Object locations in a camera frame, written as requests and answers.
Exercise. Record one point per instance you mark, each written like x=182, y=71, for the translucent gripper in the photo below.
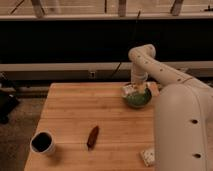
x=139, y=86

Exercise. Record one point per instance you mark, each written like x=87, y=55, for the white plastic bottle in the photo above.
x=128, y=90

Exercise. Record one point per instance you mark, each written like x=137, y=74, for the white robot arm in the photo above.
x=180, y=113

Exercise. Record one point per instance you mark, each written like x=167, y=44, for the green ceramic bowl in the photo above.
x=139, y=101

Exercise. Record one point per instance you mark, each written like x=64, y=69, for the white square sponge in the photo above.
x=148, y=156

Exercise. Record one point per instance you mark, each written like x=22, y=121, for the brown elongated food piece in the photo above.
x=92, y=137

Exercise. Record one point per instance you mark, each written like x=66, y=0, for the white cup with dark inside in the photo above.
x=43, y=143

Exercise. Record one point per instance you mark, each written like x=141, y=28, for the black object at left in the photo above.
x=7, y=101

